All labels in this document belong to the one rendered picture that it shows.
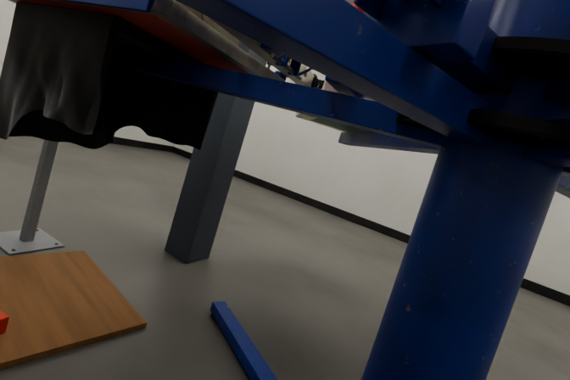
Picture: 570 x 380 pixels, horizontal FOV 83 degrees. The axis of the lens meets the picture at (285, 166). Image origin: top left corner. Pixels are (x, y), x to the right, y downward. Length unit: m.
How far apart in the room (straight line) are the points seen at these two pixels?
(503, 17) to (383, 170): 3.94
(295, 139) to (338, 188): 1.00
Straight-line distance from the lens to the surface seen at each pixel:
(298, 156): 4.94
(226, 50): 0.91
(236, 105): 1.75
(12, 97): 1.30
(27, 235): 1.89
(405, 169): 4.56
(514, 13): 0.73
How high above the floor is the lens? 0.77
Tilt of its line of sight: 4 degrees down
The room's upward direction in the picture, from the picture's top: 17 degrees clockwise
